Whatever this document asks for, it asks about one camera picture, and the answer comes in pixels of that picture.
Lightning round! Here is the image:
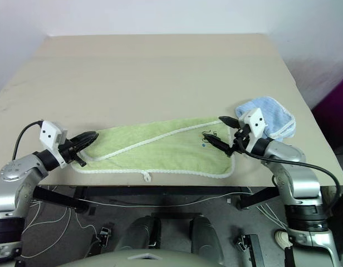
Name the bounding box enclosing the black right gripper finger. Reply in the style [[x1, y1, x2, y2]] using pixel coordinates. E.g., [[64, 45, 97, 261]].
[[218, 116, 242, 129], [202, 133, 234, 156]]

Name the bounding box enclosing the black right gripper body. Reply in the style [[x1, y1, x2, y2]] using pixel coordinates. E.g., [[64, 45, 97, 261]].
[[228, 124, 252, 156]]

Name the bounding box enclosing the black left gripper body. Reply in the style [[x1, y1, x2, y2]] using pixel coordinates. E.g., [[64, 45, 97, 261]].
[[57, 140, 87, 168]]

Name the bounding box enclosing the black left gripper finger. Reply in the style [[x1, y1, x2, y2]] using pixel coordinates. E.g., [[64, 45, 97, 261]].
[[73, 135, 99, 153], [68, 131, 100, 142]]

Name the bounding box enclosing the light green towel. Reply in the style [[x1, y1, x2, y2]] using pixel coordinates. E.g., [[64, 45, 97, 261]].
[[70, 116, 235, 183]]

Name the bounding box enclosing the blue cloth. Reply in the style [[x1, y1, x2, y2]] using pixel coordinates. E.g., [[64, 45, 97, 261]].
[[234, 96, 297, 143]]

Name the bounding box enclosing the black stand foot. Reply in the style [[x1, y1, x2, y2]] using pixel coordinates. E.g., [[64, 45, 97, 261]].
[[233, 233, 266, 267], [89, 221, 114, 251]]

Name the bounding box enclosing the grey right robot leg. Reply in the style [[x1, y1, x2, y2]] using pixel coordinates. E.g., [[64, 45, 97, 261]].
[[189, 216, 226, 265]]

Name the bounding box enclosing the grey robot leg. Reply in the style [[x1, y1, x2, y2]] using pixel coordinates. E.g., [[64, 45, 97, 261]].
[[189, 216, 226, 265], [115, 216, 161, 251]]

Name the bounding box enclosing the grey left robot leg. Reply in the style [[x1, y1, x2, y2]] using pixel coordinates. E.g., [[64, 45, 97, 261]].
[[115, 216, 161, 251]]

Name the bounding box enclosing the white shoe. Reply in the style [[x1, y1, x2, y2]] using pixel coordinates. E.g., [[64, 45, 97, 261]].
[[274, 229, 294, 249]]

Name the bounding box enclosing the grey robot torso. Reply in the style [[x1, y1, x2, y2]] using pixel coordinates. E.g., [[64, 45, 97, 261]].
[[53, 246, 218, 267]]

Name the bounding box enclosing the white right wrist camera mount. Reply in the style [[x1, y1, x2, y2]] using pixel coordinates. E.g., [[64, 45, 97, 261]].
[[238, 108, 266, 153]]

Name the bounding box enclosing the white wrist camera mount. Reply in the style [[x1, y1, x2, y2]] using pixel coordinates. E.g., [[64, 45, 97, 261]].
[[38, 120, 68, 169], [238, 108, 266, 153]]

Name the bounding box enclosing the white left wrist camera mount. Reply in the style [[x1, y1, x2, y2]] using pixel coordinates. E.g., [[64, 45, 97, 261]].
[[38, 120, 68, 169]]

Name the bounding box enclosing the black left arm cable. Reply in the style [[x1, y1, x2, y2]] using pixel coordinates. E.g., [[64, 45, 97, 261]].
[[13, 120, 46, 161]]

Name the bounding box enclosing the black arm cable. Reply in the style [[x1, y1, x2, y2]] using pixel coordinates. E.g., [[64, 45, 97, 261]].
[[13, 120, 46, 161], [233, 130, 342, 221]]

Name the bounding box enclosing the looped white floor cable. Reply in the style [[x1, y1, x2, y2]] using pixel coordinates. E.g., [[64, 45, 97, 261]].
[[20, 199, 99, 260]]

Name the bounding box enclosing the black table frame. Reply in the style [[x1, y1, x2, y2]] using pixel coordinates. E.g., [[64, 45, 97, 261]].
[[32, 184, 281, 215]]

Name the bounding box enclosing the long thin white cable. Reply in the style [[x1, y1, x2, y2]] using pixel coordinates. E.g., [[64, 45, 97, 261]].
[[72, 190, 263, 208]]

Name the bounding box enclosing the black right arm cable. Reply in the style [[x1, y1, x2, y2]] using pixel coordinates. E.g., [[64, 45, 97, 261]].
[[233, 130, 342, 221]]

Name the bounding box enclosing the bundle of white floor cables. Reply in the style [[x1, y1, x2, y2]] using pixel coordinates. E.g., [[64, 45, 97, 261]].
[[256, 202, 290, 232]]

